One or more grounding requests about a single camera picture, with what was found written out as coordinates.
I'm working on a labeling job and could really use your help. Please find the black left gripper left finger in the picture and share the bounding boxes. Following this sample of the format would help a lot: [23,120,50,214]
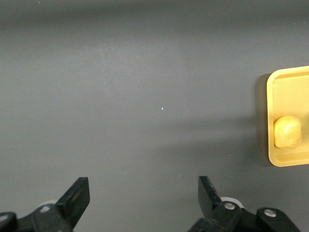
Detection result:
[0,177,91,232]

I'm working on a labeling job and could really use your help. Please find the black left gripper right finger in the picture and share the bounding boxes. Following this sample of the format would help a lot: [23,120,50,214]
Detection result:
[187,175,301,232]

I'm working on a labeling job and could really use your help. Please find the yellow potato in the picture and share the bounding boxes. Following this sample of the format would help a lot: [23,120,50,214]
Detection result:
[273,115,303,149]

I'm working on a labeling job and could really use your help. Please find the yellow rectangular plastic tray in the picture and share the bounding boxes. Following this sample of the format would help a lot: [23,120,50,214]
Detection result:
[266,65,309,168]

